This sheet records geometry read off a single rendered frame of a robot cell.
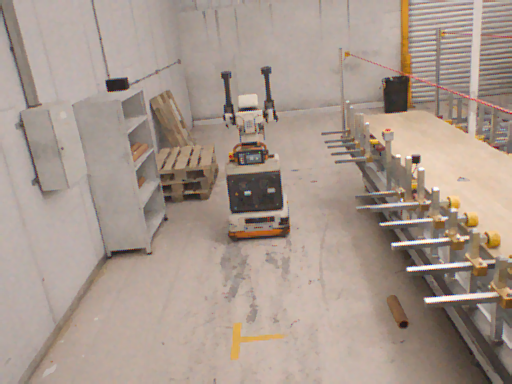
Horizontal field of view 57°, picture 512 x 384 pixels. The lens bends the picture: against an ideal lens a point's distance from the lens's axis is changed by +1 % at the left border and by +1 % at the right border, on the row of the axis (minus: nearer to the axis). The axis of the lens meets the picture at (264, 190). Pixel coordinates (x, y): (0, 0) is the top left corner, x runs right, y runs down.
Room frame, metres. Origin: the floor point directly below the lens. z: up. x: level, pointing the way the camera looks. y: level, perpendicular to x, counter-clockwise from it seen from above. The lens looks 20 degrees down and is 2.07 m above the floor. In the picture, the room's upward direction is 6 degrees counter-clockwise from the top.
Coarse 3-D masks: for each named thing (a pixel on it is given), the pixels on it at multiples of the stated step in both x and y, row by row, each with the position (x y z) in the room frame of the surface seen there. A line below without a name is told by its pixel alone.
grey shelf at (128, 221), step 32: (96, 96) 4.70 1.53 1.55; (128, 96) 4.57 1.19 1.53; (96, 128) 4.27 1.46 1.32; (128, 128) 4.43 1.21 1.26; (96, 160) 4.27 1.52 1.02; (128, 160) 4.26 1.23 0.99; (96, 192) 4.27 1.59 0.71; (128, 192) 4.26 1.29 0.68; (160, 192) 5.15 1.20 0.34; (128, 224) 4.27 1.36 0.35
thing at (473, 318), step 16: (368, 176) 3.95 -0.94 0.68; (416, 240) 2.61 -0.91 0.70; (432, 256) 2.36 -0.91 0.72; (448, 288) 2.06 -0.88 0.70; (464, 288) 2.04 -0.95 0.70; (464, 320) 1.85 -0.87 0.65; (480, 320) 1.78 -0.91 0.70; (480, 336) 1.69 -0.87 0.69; (496, 352) 1.56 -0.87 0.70; (496, 368) 1.53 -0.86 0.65
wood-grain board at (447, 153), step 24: (384, 120) 5.14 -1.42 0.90; (408, 120) 5.01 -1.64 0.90; (432, 120) 4.89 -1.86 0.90; (384, 144) 4.16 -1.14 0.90; (408, 144) 4.07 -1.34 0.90; (432, 144) 3.99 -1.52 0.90; (456, 144) 3.91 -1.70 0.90; (480, 144) 3.83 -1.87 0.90; (432, 168) 3.35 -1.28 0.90; (456, 168) 3.29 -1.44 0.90; (480, 168) 3.24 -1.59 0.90; (504, 168) 3.18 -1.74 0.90; (456, 192) 2.83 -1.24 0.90; (480, 192) 2.79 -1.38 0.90; (504, 192) 2.74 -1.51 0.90; (480, 216) 2.44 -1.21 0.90; (504, 216) 2.40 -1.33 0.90; (504, 240) 2.13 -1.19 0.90
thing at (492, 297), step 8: (448, 296) 1.61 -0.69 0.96; (456, 296) 1.60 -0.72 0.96; (464, 296) 1.60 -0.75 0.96; (472, 296) 1.59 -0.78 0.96; (480, 296) 1.59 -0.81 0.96; (488, 296) 1.58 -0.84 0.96; (496, 296) 1.58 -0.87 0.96; (424, 304) 1.61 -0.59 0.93; (432, 304) 1.59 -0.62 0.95; (440, 304) 1.58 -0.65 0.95; (448, 304) 1.58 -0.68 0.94; (456, 304) 1.58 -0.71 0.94; (464, 304) 1.58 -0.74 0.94; (472, 304) 1.58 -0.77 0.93
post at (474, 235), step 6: (474, 234) 1.86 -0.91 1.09; (468, 240) 1.90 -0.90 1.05; (474, 240) 1.86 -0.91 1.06; (468, 246) 1.89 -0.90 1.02; (474, 246) 1.86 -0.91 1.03; (468, 252) 1.89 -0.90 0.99; (474, 252) 1.86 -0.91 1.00; (474, 258) 1.86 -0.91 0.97; (468, 276) 1.88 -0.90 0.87; (474, 276) 1.86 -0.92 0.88; (468, 282) 1.88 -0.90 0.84; (474, 282) 1.86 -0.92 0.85; (468, 288) 1.88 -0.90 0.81; (474, 288) 1.86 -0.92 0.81
